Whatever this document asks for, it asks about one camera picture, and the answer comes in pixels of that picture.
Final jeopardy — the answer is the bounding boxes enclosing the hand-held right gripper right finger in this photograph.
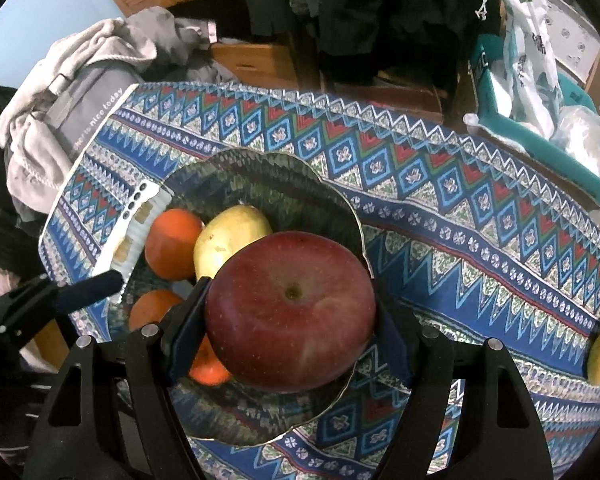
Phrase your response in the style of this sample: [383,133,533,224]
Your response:
[372,282,556,480]

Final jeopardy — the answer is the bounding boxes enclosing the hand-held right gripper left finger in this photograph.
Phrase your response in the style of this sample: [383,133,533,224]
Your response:
[22,276,213,480]

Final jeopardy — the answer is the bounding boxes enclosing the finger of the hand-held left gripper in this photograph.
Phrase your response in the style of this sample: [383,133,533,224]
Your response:
[0,269,124,347]

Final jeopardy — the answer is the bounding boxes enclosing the orange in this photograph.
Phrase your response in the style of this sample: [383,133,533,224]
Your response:
[128,289,185,333]
[145,208,204,281]
[187,335,232,387]

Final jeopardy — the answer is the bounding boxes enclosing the red apple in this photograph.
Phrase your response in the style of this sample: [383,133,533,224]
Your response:
[204,231,378,394]

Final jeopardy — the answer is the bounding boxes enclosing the scalloped glass bowl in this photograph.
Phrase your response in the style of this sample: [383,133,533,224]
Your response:
[107,150,373,448]

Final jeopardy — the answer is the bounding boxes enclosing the blue patterned blanket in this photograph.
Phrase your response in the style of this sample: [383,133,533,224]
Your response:
[39,80,600,480]

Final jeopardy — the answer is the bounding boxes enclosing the dark cloth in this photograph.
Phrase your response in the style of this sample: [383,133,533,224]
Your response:
[0,80,46,281]

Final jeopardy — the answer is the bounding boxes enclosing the beige hoodie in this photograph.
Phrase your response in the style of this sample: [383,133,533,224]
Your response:
[0,17,156,221]

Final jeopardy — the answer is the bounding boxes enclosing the grey bag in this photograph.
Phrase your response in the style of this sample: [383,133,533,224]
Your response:
[45,67,138,161]

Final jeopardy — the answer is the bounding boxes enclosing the teal plastic bin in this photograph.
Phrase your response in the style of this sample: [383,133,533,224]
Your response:
[467,35,600,206]

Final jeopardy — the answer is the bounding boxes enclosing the grey cloth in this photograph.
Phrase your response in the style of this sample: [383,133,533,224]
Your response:
[125,6,241,83]

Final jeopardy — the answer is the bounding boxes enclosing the clear plastic bag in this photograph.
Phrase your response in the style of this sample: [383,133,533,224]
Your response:
[550,105,600,186]

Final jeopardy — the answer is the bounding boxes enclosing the white printed plastic bag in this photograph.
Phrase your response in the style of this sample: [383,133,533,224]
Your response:
[485,0,566,136]

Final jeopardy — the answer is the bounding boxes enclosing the dark hanging clothes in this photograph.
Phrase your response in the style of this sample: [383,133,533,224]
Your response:
[232,0,496,91]

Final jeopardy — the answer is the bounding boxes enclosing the white patterned box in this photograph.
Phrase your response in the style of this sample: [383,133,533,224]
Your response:
[545,0,600,81]

